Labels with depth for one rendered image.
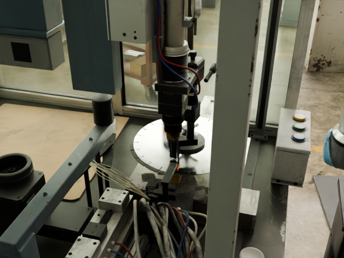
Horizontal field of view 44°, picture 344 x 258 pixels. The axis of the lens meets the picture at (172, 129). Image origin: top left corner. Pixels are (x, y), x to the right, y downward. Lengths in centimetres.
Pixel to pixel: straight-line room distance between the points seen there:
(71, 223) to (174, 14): 64
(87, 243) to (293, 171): 74
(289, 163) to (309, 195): 126
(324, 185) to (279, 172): 132
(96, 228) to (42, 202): 20
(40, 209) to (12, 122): 100
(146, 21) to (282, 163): 76
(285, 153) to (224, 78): 100
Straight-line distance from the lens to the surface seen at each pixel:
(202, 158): 124
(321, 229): 252
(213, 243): 61
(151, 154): 126
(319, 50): 436
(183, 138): 121
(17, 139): 180
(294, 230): 246
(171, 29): 97
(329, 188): 279
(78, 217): 125
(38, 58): 113
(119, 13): 92
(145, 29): 91
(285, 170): 148
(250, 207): 129
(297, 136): 148
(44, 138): 177
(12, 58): 118
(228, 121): 48
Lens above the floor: 166
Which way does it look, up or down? 31 degrees down
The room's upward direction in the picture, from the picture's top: straight up
